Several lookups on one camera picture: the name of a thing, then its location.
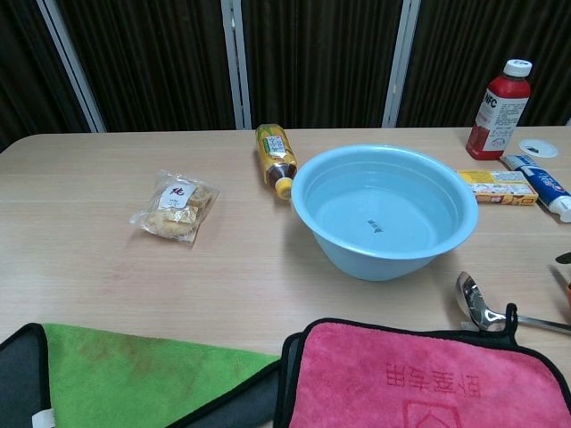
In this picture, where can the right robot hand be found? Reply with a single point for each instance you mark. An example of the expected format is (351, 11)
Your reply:
(567, 290)

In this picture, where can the red NFC juice bottle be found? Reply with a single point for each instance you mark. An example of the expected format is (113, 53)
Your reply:
(497, 116)

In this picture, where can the pink microfiber cloth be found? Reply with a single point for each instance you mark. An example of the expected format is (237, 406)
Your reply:
(357, 379)

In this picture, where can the yellow-labelled tea bottle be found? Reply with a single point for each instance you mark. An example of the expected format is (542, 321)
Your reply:
(274, 151)

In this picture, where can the grey partition post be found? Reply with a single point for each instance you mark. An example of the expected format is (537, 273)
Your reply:
(401, 67)
(236, 67)
(71, 67)

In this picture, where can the green and grey microfiber cloth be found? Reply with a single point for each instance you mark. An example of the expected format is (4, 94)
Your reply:
(134, 379)

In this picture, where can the yellow cardboard box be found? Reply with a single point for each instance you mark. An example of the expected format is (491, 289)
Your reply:
(499, 187)

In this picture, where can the clear bag of cookies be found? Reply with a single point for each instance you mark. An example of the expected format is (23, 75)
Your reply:
(176, 207)

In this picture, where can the light blue plastic basin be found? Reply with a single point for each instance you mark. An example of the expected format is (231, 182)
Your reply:
(348, 258)

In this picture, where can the blue and white toothpaste tube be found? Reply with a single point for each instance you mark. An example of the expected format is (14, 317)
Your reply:
(542, 180)

